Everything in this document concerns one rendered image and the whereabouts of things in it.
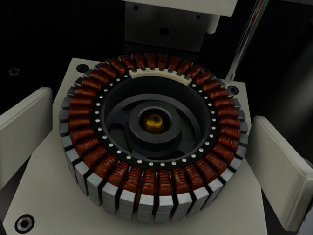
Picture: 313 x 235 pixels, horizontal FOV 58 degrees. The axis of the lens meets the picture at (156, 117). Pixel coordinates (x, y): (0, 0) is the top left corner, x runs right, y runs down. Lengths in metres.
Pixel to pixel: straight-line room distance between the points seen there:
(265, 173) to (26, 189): 0.14
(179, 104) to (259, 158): 0.07
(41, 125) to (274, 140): 0.13
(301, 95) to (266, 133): 0.13
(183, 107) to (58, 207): 0.10
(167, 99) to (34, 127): 0.09
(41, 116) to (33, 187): 0.04
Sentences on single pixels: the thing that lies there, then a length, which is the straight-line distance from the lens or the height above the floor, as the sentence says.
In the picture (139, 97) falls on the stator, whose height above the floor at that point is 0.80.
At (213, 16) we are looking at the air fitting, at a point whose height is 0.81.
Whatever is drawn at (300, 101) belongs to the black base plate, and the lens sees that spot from 0.28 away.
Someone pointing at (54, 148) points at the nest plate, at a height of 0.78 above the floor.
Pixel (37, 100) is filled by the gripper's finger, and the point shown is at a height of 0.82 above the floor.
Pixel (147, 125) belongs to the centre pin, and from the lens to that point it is 0.17.
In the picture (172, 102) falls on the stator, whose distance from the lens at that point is 0.20.
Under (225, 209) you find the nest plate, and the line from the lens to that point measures 0.19.
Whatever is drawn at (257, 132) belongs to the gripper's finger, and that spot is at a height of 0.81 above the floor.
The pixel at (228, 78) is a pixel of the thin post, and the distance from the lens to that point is 0.25.
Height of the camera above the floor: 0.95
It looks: 52 degrees down
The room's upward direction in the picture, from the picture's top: 10 degrees clockwise
